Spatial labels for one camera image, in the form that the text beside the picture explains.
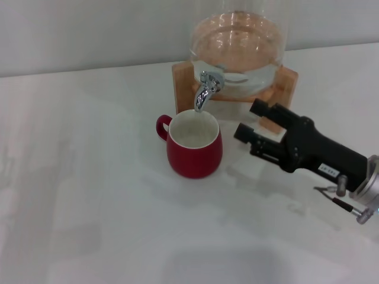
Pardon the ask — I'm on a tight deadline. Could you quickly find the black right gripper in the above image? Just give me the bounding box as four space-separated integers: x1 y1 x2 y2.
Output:
233 98 370 192

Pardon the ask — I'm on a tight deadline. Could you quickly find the wooden dispenser stand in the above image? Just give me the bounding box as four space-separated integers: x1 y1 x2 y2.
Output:
171 60 298 136

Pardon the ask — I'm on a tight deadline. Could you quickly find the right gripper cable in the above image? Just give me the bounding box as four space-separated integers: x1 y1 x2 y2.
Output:
313 174 374 225

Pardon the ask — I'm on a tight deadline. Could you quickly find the glass water dispenser jar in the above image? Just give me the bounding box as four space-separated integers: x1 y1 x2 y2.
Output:
189 0 287 98

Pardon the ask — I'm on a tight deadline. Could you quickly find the chrome faucet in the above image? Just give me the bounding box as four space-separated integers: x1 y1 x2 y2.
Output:
194 70 225 113

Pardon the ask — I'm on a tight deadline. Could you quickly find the red ceramic cup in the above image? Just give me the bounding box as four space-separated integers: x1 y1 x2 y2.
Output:
156 109 223 179

